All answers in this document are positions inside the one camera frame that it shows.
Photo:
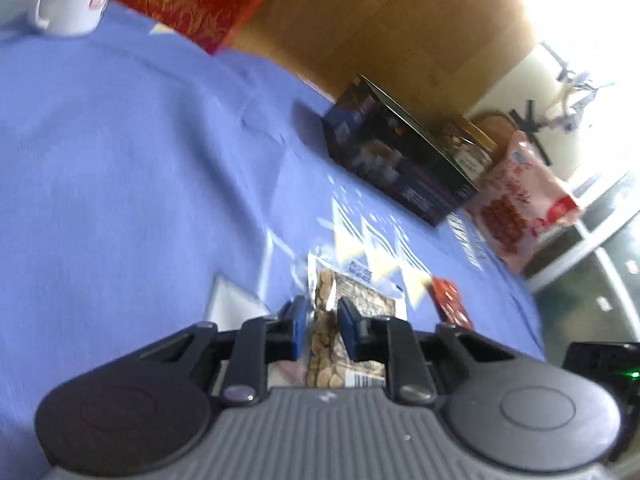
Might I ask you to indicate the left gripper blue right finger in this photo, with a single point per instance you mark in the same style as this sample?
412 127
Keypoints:
393 343

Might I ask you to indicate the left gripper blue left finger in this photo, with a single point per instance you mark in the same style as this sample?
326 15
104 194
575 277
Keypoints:
258 343

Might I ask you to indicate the clear brown nut packet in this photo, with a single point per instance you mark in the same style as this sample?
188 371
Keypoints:
329 365

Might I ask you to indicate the orange red snack packet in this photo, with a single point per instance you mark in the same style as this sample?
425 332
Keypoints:
448 303

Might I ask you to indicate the pink twisted snack bag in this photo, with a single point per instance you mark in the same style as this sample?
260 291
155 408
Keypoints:
518 201

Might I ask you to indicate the blue tablecloth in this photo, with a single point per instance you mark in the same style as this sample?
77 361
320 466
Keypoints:
135 169

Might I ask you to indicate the black gift box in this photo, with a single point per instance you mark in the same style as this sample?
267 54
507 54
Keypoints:
372 136

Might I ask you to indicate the clear nut jar gold lid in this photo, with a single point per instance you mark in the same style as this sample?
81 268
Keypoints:
468 146

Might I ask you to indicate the round wicker tray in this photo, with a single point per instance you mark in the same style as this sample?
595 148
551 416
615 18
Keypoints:
499 128

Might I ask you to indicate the white power strip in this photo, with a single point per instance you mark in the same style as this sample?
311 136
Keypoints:
577 91

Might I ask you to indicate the wooden board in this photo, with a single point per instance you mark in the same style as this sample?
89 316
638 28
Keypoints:
435 57

